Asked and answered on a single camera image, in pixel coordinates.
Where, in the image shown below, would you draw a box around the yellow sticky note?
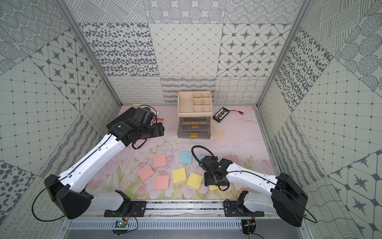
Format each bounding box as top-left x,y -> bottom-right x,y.
186,172 -> 203,190
172,168 -> 187,184
209,185 -> 219,191

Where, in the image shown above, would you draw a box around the beige drawer organizer cabinet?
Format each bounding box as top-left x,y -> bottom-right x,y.
177,91 -> 213,128

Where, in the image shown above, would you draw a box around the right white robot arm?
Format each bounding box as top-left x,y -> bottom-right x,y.
197,156 -> 308,227

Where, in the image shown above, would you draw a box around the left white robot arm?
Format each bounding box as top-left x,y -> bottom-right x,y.
44,122 -> 165,219

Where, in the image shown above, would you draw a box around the blue sticky note middle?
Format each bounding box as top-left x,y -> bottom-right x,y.
198,154 -> 205,165

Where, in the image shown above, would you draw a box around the blue sticky note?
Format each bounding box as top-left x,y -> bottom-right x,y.
198,154 -> 205,165
179,151 -> 193,164

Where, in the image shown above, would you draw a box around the blue sticky note left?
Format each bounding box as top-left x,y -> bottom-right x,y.
179,151 -> 193,164

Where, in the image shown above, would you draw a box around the pink sticky note upper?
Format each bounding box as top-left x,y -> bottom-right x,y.
153,154 -> 167,168

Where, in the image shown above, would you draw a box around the pink sticky note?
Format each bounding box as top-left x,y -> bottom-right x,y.
138,164 -> 155,182
153,154 -> 167,168
154,175 -> 170,190

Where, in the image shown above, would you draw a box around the pink sticky note left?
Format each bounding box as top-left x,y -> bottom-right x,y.
138,164 -> 155,182

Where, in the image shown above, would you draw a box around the pink sticky note lower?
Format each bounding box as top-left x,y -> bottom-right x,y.
154,175 -> 170,190

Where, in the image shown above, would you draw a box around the black flat case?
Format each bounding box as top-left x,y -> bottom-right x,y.
107,107 -> 136,129

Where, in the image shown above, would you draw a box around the small green circuit board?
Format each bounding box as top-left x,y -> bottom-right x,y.
114,221 -> 127,228

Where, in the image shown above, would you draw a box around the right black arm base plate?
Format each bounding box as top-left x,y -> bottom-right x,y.
222,200 -> 265,217

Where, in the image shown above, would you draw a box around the aluminium mounting rail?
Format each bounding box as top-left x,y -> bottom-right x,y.
74,199 -> 308,220

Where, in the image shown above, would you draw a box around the white slotted cable duct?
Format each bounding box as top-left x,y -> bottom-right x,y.
69,219 -> 242,231

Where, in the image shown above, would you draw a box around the black battery holder with wires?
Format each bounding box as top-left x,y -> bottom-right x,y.
212,107 -> 244,122

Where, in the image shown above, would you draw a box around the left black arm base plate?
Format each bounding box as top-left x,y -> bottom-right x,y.
103,200 -> 147,218

